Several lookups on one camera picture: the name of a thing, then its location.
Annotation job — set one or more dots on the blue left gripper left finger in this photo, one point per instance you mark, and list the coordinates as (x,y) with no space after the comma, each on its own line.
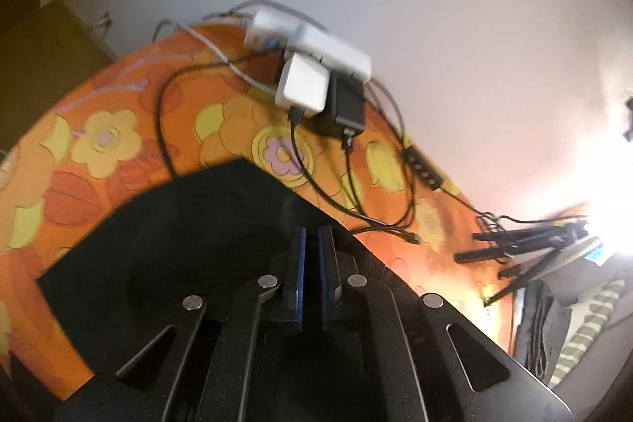
(294,280)

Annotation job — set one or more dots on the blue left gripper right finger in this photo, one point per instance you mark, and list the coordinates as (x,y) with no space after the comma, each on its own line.
(330,281)

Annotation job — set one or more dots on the black pants with pink logo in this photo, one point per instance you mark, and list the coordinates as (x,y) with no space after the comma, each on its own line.
(175,302)

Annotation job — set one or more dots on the black usb hub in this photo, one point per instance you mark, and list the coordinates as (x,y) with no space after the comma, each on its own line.
(422,168)

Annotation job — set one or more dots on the black power adapter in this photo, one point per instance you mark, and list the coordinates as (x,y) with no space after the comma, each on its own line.
(344,113)

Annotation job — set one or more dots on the white power adapter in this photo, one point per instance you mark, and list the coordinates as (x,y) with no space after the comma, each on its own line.
(303,84)

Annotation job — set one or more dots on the small black tripod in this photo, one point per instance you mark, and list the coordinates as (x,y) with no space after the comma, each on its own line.
(553,238)

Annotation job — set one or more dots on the folded dark grey pants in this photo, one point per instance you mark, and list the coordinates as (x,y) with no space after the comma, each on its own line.
(542,331)

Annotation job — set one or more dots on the orange floral bedspread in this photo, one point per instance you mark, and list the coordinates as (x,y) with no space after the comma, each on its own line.
(165,106)

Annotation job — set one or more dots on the white power strip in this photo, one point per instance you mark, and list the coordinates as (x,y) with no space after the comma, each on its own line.
(271,28)

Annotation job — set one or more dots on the green striped pillow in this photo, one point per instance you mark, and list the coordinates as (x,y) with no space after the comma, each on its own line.
(590,315)

